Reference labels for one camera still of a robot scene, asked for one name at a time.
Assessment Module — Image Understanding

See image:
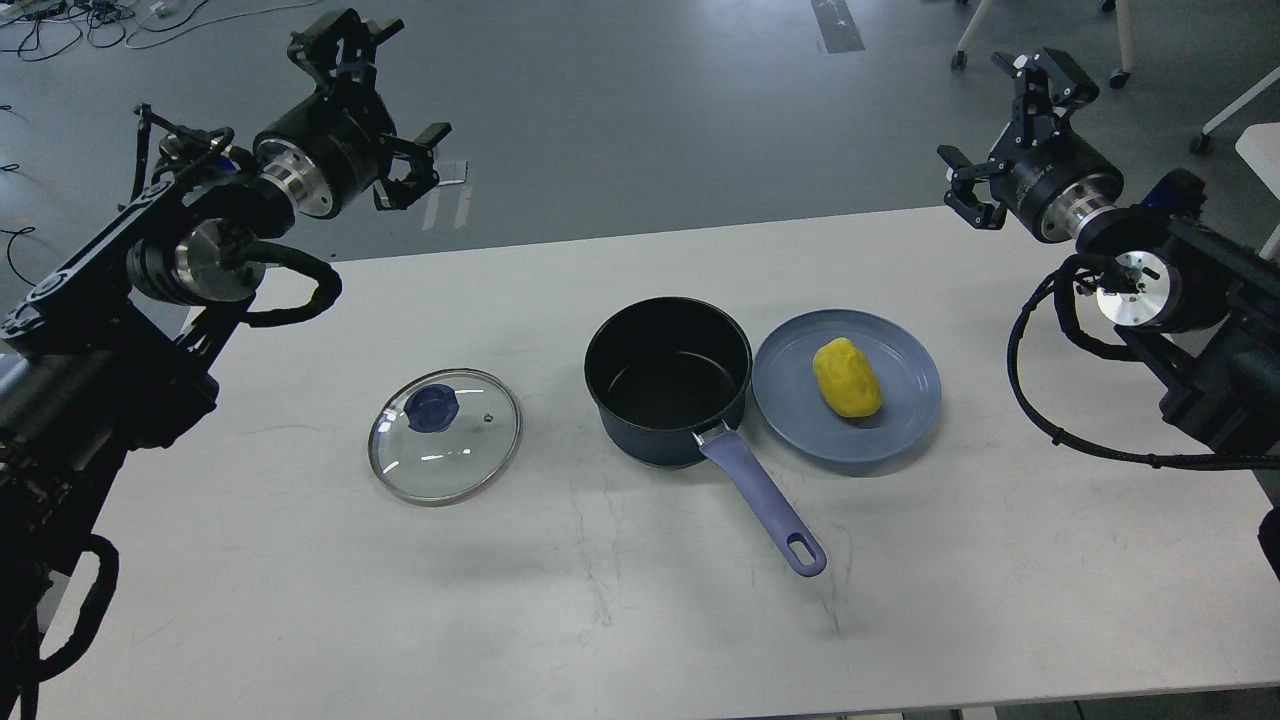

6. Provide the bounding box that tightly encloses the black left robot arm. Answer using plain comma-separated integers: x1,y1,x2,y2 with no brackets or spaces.
1,8,451,719

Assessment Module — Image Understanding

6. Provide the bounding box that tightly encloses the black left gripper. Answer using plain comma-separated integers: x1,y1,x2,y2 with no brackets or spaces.
253,8,453,220

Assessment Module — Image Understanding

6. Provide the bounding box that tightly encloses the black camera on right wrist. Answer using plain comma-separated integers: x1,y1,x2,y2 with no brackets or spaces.
1139,168,1207,220

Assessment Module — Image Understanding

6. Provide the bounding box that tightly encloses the tangled cables top left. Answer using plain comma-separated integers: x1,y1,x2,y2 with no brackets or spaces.
0,0,321,63

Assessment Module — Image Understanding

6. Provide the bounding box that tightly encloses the yellow potato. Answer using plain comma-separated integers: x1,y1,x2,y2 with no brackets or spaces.
812,337,883,419

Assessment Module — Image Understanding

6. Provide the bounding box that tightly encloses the dark blue saucepan purple handle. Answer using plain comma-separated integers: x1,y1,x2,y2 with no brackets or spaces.
584,297,827,577

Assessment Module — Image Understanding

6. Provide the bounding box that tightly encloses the white table leg right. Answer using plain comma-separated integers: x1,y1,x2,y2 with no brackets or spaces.
1188,67,1279,199

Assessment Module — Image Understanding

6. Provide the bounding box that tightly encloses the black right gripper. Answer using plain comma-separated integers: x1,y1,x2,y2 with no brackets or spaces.
936,47,1124,243

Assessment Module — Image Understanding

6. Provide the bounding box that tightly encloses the blue round plate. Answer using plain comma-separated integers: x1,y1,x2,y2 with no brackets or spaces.
751,309,942,475

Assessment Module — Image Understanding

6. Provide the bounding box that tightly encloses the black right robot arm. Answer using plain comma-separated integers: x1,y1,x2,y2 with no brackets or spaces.
937,47,1279,471

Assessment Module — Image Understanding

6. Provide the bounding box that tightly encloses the white chair leg with caster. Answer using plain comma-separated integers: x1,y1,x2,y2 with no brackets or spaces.
950,0,1137,91

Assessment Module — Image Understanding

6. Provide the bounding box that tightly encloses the black floor cable left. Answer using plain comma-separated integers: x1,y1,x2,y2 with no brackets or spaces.
0,228,41,291

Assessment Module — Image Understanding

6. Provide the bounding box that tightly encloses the glass pot lid blue knob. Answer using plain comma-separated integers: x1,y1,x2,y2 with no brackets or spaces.
367,368,524,507

